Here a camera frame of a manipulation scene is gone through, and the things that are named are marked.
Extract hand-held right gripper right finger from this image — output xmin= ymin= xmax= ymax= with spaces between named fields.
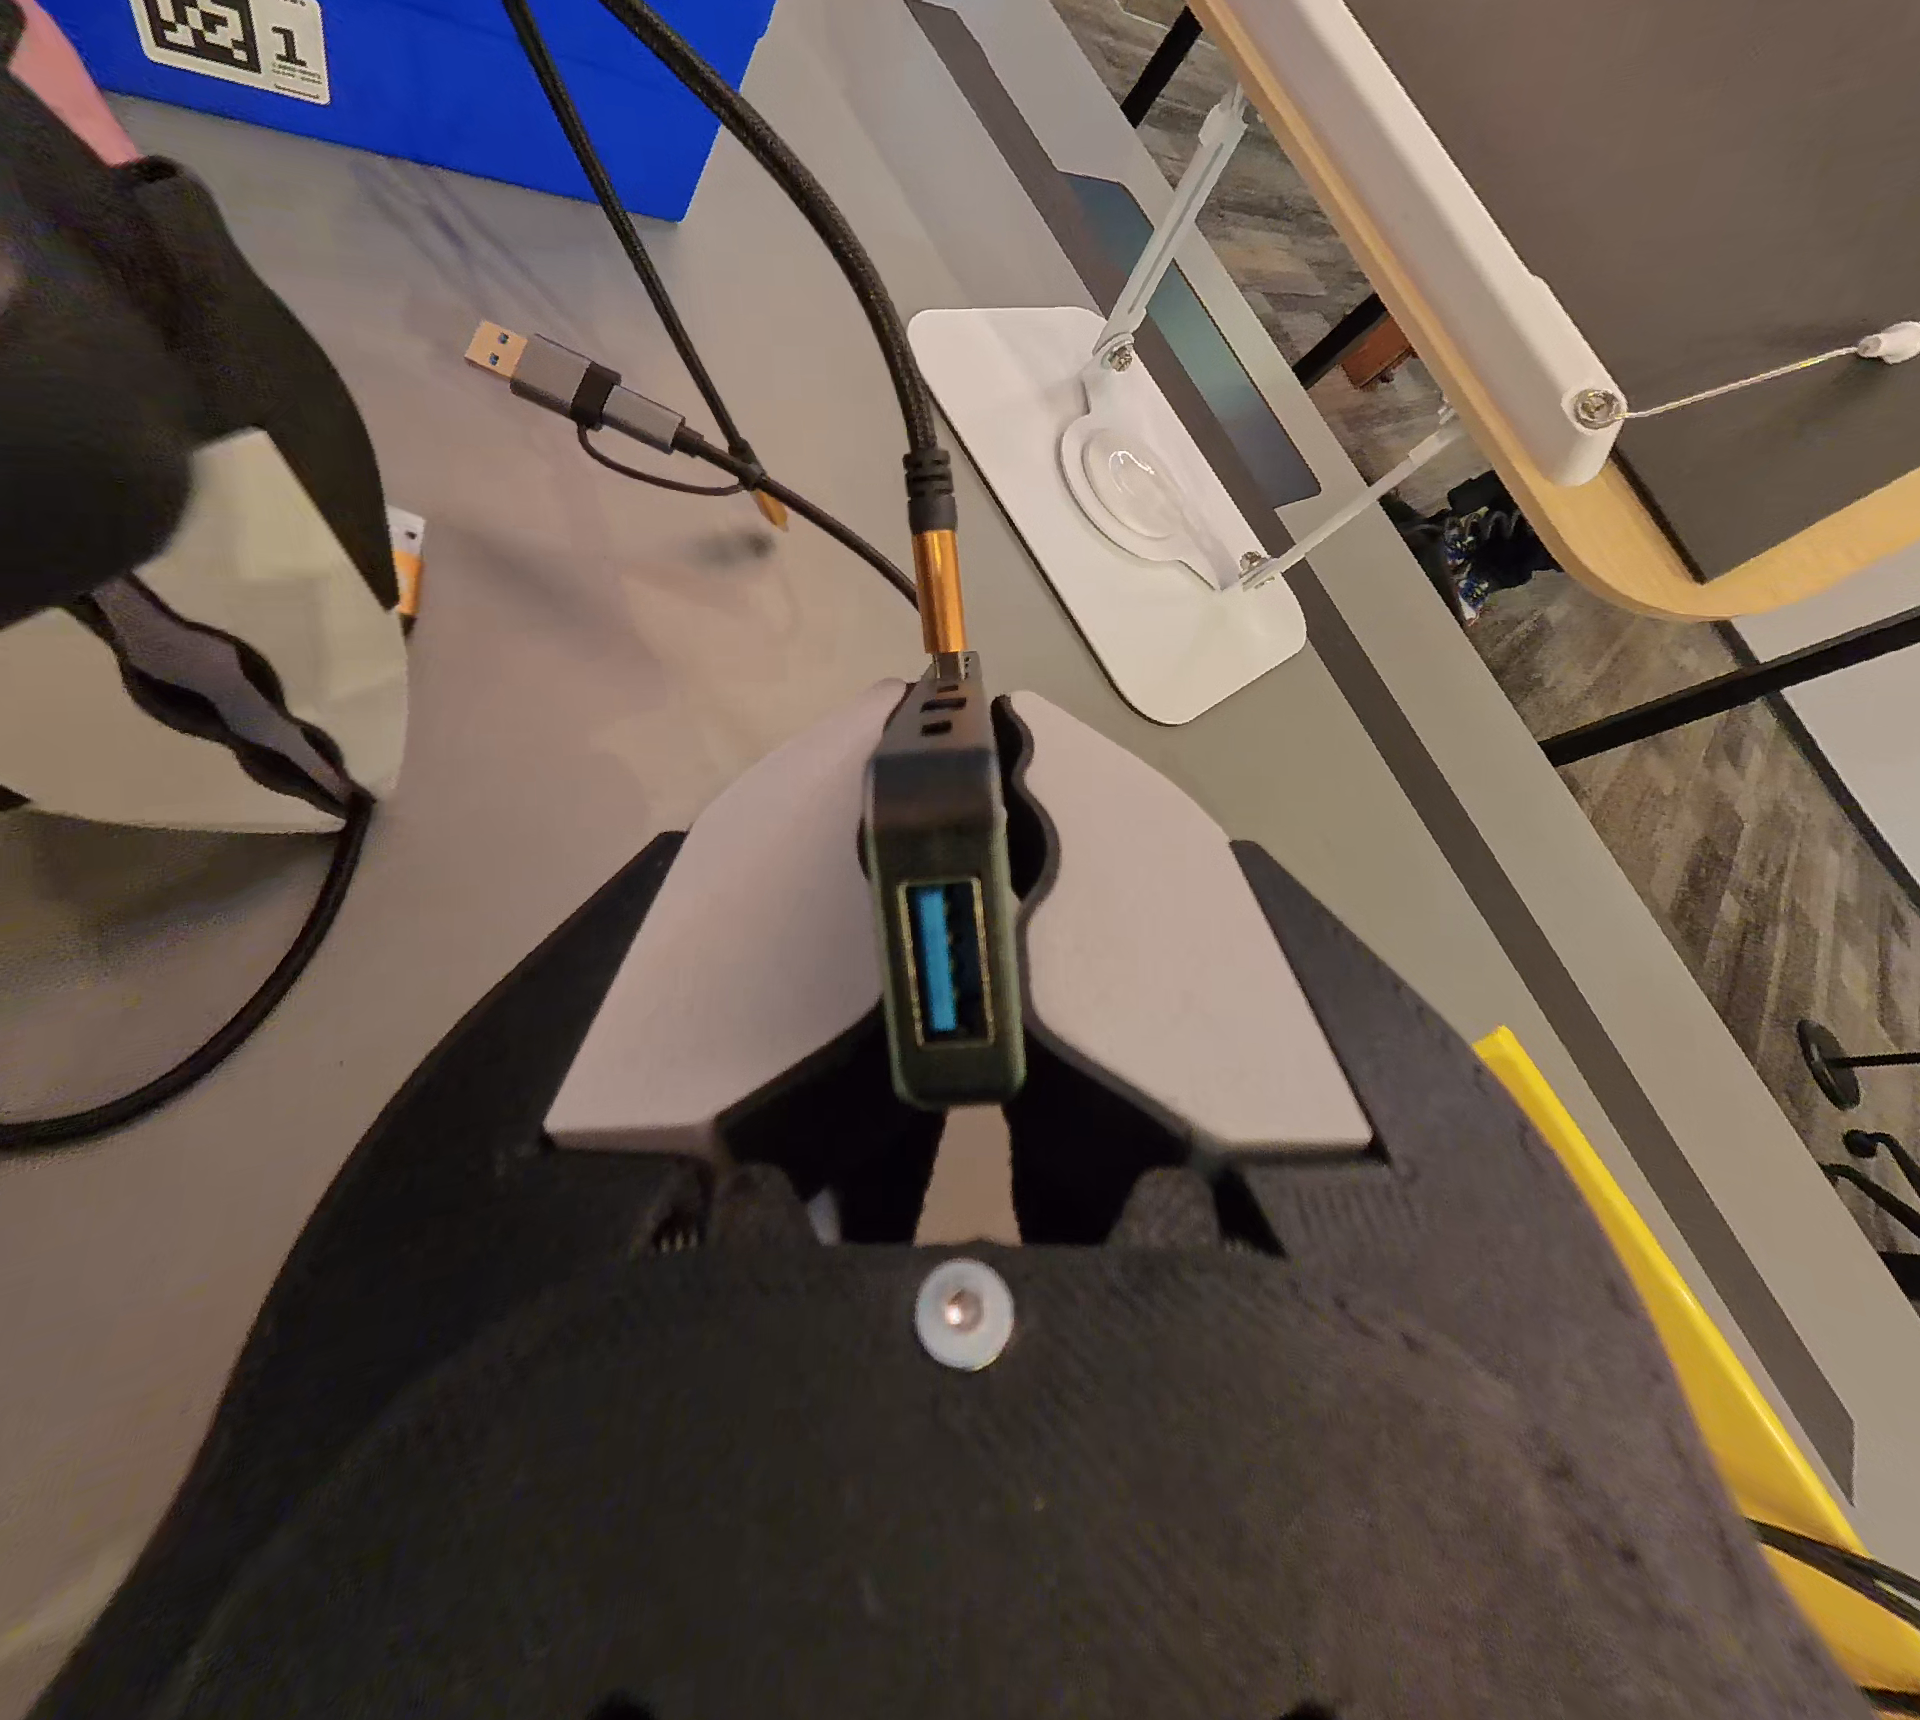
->
xmin=992 ymin=689 xmax=1378 ymax=1162

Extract braided cable slim orange plugs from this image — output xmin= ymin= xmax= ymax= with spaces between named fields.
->
xmin=475 ymin=0 xmax=973 ymax=680

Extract thin steel wire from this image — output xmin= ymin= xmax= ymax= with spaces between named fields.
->
xmin=1611 ymin=323 xmax=1920 ymax=420

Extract black floor stand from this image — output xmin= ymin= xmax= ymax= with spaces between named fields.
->
xmin=1796 ymin=1019 xmax=1920 ymax=1250

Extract white bracket bar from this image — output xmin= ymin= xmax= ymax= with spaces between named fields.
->
xmin=1191 ymin=0 xmax=1630 ymax=491

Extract black usb hub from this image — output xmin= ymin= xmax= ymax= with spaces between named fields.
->
xmin=858 ymin=652 xmax=1034 ymax=1111

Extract silver usb adapter cable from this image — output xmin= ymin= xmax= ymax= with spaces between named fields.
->
xmin=462 ymin=317 xmax=924 ymax=613

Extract yellow plastic object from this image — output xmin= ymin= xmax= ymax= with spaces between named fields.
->
xmin=1470 ymin=1026 xmax=1920 ymax=1701

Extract white stand with clear arms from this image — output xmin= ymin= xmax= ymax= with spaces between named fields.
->
xmin=905 ymin=85 xmax=1463 ymax=729

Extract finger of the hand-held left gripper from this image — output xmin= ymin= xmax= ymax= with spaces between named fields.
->
xmin=142 ymin=426 xmax=412 ymax=803
xmin=0 ymin=594 xmax=358 ymax=834

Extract dark board wooden edge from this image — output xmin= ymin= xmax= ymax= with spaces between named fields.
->
xmin=1132 ymin=0 xmax=1920 ymax=625

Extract blue plastic bin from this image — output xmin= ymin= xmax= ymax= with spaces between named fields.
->
xmin=0 ymin=0 xmax=807 ymax=226

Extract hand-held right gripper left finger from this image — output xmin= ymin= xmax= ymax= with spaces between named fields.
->
xmin=539 ymin=683 xmax=911 ymax=1149

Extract black coiled cable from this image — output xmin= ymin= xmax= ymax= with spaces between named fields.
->
xmin=1415 ymin=496 xmax=1554 ymax=629

